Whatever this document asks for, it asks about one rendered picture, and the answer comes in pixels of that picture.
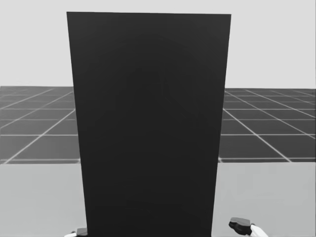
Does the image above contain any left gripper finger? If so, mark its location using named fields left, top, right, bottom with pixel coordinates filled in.
left=64, top=228, right=88, bottom=237

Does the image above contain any black screen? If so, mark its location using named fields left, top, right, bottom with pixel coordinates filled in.
left=66, top=11, right=232, bottom=237

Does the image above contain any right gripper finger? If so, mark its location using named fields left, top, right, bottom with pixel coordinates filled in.
left=228, top=217, right=269, bottom=237

